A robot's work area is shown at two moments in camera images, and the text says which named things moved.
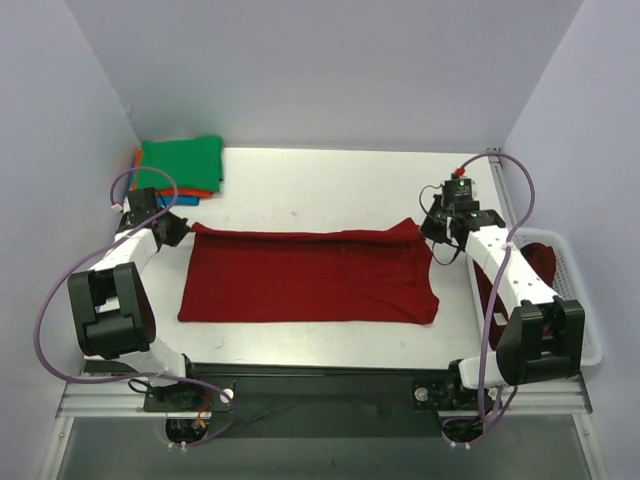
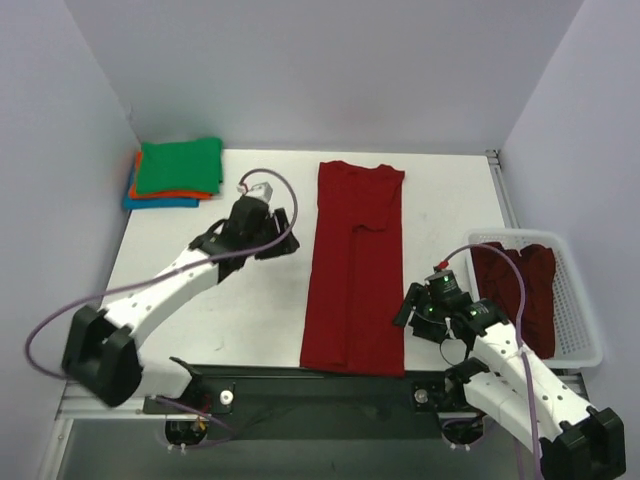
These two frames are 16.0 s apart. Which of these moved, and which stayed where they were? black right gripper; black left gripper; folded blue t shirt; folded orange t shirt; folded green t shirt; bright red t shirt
Moved: bright red t shirt; black left gripper; black right gripper
Stayed: folded blue t shirt; folded orange t shirt; folded green t shirt
